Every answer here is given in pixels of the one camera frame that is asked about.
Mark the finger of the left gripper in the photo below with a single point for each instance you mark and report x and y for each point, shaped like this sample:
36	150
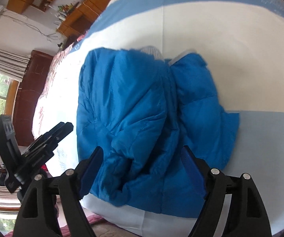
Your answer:
47	142

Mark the wooden desk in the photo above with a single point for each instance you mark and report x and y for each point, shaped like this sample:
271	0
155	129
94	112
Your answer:
80	19

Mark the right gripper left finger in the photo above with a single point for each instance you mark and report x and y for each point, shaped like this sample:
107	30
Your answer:
37	216

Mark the blue quilted puffer jacket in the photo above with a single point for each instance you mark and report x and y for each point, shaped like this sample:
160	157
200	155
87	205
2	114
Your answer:
142	111

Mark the blue and white bed blanket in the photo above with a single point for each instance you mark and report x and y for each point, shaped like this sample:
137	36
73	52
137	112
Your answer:
242	42

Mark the dark wooden headboard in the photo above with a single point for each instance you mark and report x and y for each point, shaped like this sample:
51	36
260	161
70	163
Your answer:
28	93

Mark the grey striped curtain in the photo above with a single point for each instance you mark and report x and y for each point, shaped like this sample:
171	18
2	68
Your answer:
13	65

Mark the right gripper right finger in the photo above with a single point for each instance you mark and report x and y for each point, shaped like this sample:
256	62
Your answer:
247	215

